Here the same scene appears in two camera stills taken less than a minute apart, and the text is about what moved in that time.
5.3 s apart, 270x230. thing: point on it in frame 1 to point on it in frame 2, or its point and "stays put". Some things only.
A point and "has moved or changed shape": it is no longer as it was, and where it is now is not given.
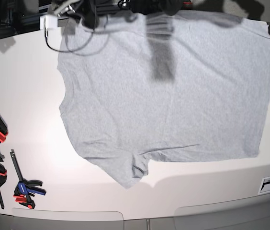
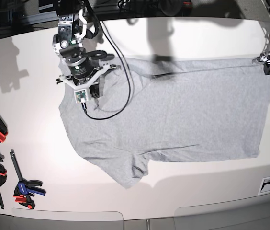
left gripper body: [90, 18] to [82, 70]
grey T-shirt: [165, 86] has moved or changed shape
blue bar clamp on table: [26, 189] stays put
